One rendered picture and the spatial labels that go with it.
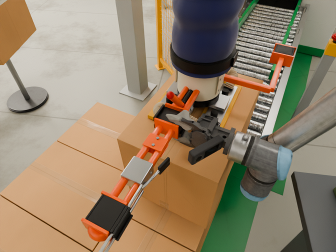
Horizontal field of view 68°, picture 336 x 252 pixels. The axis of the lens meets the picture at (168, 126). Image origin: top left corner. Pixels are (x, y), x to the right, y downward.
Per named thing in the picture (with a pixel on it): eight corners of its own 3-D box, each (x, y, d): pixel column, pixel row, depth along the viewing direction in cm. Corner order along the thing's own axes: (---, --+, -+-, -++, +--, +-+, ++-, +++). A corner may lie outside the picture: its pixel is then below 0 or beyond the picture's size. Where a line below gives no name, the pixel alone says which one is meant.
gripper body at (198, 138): (198, 128, 84) (233, 140, 80) (188, 145, 79) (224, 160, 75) (200, 111, 78) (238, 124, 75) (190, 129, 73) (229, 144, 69)
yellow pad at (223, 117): (219, 83, 114) (221, 74, 110) (241, 89, 111) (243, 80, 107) (191, 134, 94) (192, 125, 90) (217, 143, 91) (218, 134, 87)
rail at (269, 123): (299, 20, 298) (305, 3, 284) (304, 21, 296) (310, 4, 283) (251, 162, 157) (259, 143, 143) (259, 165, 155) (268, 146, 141)
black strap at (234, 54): (185, 35, 99) (185, 25, 96) (243, 48, 92) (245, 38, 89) (159, 64, 85) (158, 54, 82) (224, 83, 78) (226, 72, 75)
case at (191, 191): (182, 113, 157) (185, 58, 128) (245, 136, 145) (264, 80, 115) (129, 190, 122) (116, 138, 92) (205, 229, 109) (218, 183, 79)
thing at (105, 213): (106, 199, 65) (102, 189, 62) (130, 210, 63) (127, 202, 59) (85, 228, 60) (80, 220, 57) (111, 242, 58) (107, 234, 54)
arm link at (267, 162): (280, 189, 70) (294, 168, 63) (237, 172, 74) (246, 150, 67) (285, 165, 76) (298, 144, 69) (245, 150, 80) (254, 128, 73)
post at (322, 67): (275, 146, 217) (329, 38, 145) (283, 149, 215) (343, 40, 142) (274, 152, 213) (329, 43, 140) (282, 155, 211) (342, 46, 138)
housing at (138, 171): (134, 163, 73) (133, 154, 70) (155, 172, 71) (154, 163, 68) (121, 183, 69) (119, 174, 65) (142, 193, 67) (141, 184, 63)
